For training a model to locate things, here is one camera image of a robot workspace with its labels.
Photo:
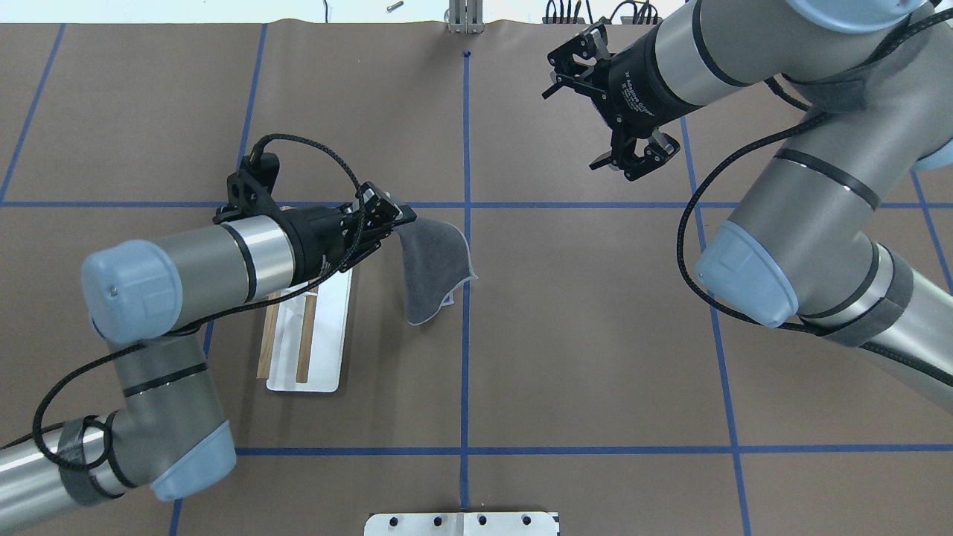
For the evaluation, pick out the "upper black adapter box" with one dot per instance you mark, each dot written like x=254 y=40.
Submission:
x=567 y=12

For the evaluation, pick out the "aluminium frame post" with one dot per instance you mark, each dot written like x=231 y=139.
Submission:
x=465 y=16

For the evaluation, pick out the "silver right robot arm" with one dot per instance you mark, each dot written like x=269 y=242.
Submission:
x=876 y=76

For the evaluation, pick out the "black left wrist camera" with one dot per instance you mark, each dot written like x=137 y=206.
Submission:
x=249 y=190

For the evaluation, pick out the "grey towel with blue side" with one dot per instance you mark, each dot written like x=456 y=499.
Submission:
x=436 y=261

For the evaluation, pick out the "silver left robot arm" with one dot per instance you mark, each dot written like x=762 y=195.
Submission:
x=148 y=300

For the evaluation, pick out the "black adapter box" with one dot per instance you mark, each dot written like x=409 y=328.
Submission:
x=567 y=12
x=635 y=13

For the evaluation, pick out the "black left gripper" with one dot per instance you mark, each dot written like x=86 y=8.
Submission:
x=316 y=237

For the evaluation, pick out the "white pedestal column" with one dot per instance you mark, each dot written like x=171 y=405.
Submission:
x=464 y=523

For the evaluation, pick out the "lower black adapter box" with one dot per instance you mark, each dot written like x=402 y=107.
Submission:
x=635 y=13

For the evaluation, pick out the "wooden towel rack white base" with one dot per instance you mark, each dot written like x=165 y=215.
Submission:
x=303 y=339

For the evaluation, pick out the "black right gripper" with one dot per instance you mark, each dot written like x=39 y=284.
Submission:
x=637 y=88

